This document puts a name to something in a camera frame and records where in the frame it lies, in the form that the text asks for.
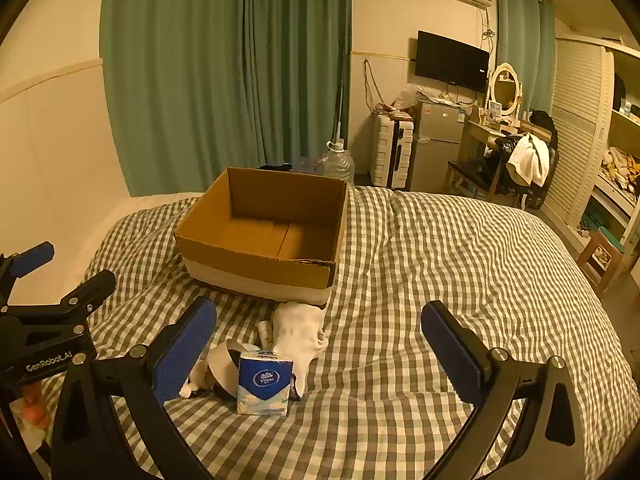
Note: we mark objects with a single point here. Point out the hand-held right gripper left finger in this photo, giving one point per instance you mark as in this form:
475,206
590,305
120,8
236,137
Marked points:
185,355

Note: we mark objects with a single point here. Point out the grey checked blanket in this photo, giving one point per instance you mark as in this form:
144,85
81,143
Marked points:
425,260

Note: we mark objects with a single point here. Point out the white pump pole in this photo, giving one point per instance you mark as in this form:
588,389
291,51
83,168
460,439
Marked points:
340,115

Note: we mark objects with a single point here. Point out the grey small fridge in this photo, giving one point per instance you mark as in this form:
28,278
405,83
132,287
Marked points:
435,160

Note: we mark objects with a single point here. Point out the black cloth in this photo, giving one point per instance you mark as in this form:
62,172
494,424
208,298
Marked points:
542,120

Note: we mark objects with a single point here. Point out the wooden dressing table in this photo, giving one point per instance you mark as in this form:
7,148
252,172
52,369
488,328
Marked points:
475,135

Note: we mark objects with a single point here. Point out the clear plastic bag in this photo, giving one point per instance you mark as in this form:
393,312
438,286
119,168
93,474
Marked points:
409,96

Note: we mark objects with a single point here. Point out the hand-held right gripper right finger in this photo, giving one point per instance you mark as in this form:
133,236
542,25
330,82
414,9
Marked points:
452,350

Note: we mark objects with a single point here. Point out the white rounded plastic object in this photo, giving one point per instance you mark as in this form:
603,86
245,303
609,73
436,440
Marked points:
222,360

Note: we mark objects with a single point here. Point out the clear plastic bottle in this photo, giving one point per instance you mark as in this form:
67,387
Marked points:
307,165

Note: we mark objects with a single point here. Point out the white oval vanity mirror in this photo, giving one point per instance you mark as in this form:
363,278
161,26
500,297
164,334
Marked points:
504,90

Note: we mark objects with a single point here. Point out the small wooden stool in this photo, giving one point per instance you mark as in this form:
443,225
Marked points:
600,255

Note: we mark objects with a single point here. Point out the white plush toy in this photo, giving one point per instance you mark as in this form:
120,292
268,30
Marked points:
192,382

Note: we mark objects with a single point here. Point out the white garment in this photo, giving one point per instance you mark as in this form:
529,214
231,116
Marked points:
527,160

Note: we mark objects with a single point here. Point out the black bag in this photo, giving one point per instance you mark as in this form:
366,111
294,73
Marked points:
275,166

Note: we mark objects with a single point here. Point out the clothes on wardrobe shelf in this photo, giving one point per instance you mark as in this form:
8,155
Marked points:
620,167

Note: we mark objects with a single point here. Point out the brown cardboard box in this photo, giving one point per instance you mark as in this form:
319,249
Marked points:
260,195

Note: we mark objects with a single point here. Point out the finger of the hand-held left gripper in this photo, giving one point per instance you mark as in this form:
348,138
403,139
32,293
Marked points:
85,294
32,257

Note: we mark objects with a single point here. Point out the white suitcase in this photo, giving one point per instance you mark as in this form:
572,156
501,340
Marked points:
387,150

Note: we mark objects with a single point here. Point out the wide green curtain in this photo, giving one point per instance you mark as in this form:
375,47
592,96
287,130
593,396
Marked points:
200,60

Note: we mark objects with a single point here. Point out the black wall television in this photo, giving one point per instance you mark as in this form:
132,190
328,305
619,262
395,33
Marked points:
450,60

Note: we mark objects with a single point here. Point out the white sock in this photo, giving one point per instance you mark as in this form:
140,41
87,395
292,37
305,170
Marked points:
297,332

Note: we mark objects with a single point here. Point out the black clothes pile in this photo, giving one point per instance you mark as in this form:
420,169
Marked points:
492,160

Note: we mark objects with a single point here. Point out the narrow green curtain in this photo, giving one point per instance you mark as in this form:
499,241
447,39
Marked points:
530,35

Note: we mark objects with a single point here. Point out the blue tissue packet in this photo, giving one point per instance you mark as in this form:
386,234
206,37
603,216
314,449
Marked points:
265,385

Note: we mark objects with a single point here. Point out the white slatted wardrobe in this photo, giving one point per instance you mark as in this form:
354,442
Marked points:
575,110

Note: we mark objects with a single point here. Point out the white tube bottle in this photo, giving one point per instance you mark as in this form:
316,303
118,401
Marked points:
265,332

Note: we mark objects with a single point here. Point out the wooden chair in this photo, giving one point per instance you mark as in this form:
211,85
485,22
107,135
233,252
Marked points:
457,172

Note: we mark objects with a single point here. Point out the large clear water jug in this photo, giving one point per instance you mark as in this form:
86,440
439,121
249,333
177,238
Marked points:
340,165

